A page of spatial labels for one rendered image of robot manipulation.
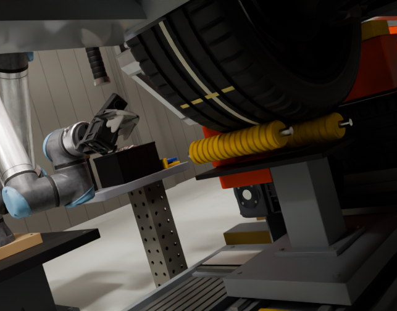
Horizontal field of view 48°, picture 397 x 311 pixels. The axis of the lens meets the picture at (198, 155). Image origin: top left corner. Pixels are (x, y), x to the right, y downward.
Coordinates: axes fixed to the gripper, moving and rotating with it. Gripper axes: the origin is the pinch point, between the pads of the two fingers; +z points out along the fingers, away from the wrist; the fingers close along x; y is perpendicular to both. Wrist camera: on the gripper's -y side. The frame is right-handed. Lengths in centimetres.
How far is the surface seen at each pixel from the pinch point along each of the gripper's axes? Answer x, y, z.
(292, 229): -35.9, 14.9, 24.6
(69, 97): -92, -164, -298
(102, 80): 6.2, -9.9, -11.7
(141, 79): 6.8, -2.6, 8.7
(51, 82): -70, -165, -298
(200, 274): -66, 17, -32
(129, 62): 11.8, -2.8, 10.3
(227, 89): 1.5, 3.5, 31.2
